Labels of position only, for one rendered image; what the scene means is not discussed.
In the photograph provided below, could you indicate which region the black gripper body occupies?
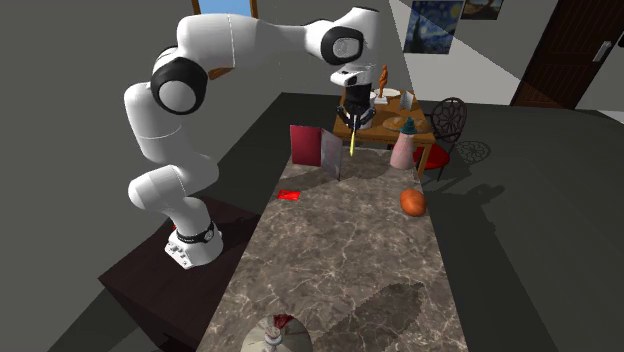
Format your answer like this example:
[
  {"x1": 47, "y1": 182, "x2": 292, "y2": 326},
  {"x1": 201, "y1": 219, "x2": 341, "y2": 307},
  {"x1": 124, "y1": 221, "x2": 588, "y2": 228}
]
[{"x1": 342, "y1": 83, "x2": 376, "y2": 120}]

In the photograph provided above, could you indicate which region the dark robot stand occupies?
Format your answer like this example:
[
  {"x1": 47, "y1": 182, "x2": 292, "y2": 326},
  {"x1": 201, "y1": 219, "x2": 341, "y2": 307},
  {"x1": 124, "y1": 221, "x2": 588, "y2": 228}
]
[{"x1": 97, "y1": 195, "x2": 262, "y2": 352}]

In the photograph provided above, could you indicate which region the pink bottle with teal cap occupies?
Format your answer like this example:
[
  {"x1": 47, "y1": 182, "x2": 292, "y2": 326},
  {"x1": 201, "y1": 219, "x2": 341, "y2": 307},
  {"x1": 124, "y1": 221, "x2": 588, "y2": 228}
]
[{"x1": 389, "y1": 117, "x2": 418, "y2": 171}]

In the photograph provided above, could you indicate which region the starry night wall picture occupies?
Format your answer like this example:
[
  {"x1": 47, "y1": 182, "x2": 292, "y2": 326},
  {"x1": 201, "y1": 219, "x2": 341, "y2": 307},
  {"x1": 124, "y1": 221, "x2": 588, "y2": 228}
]
[{"x1": 402, "y1": 0, "x2": 466, "y2": 55}]

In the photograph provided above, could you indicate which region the wooden framed window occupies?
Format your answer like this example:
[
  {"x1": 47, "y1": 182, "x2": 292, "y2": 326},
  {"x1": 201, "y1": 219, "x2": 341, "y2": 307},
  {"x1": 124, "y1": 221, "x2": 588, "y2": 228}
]
[{"x1": 190, "y1": 0, "x2": 259, "y2": 20}]

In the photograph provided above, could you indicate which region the dark wooden door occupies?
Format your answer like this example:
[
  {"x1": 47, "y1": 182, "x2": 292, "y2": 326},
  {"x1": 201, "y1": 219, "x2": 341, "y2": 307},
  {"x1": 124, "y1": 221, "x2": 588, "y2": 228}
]
[{"x1": 509, "y1": 0, "x2": 624, "y2": 110}]

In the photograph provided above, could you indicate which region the orange egg-shaped ball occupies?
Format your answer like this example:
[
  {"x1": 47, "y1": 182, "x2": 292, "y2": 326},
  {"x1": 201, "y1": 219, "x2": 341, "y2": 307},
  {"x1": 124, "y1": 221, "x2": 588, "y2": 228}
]
[{"x1": 399, "y1": 188, "x2": 428, "y2": 218}]

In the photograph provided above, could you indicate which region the open red book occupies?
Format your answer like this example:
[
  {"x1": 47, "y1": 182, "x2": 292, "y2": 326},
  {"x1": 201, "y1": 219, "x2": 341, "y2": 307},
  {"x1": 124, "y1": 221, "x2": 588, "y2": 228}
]
[{"x1": 289, "y1": 124, "x2": 344, "y2": 181}]

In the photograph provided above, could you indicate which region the wooden dining table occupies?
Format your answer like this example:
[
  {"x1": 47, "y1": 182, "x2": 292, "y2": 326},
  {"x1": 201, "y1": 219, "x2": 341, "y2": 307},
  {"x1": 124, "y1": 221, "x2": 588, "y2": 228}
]
[{"x1": 332, "y1": 64, "x2": 437, "y2": 181}]

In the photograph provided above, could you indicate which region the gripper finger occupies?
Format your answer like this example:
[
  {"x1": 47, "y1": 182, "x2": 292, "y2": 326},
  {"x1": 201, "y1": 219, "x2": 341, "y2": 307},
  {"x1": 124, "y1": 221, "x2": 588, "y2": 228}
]
[
  {"x1": 355, "y1": 108, "x2": 377, "y2": 131},
  {"x1": 336, "y1": 105, "x2": 356, "y2": 131}
]

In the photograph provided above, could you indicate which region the brown wall picture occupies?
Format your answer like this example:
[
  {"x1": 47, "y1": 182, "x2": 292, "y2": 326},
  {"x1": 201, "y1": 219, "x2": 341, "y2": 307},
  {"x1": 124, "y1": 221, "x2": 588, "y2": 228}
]
[{"x1": 459, "y1": 0, "x2": 506, "y2": 21}]

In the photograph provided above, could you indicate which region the dark metal chair red seat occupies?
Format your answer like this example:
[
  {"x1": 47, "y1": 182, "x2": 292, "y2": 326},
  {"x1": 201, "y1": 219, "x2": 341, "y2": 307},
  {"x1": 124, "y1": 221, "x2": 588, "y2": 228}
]
[{"x1": 413, "y1": 96, "x2": 469, "y2": 183}]

